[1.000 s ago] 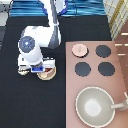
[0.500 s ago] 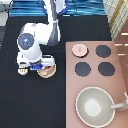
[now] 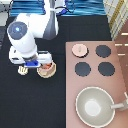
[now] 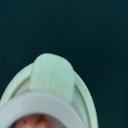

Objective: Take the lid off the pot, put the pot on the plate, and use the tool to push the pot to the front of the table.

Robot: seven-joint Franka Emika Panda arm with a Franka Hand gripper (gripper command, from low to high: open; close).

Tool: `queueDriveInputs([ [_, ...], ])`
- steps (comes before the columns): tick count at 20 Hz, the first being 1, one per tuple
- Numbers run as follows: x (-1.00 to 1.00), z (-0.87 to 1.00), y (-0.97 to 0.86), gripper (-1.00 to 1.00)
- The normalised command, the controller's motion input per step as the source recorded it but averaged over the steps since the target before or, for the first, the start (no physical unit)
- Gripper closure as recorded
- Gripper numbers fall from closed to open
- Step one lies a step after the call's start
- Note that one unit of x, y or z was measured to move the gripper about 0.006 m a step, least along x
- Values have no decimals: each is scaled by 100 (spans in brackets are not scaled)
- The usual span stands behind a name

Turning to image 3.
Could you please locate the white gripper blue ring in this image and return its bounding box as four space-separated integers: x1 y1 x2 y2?
9 46 52 68

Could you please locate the cream pot with pink food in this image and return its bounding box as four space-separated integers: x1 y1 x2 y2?
37 63 52 75

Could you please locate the cream round plate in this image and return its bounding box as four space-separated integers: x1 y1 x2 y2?
38 63 56 78

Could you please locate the cream slotted spatula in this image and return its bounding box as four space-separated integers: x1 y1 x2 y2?
18 66 28 75

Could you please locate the pink pot lid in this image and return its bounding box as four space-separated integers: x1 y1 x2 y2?
72 44 88 57

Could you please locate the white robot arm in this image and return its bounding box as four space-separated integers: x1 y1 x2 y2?
7 0 66 68

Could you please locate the black burner front left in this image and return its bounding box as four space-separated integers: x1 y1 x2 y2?
75 62 91 77

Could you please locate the black burner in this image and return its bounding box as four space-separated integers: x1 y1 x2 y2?
75 62 91 77
96 45 111 58
98 62 115 76

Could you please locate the pink stove board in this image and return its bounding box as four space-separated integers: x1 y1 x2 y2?
66 41 128 128

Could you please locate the black burner back right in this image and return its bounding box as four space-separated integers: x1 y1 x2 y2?
96 45 111 58

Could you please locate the black burner front right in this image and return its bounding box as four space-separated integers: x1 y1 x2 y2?
98 62 115 76

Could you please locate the grey frying pan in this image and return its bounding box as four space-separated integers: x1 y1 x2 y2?
75 87 128 128

